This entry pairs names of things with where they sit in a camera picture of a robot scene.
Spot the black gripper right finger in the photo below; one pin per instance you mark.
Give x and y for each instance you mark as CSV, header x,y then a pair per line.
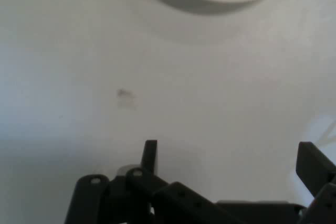
x,y
319,171

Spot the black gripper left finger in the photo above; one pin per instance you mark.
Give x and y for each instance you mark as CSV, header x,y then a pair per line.
x,y
126,197

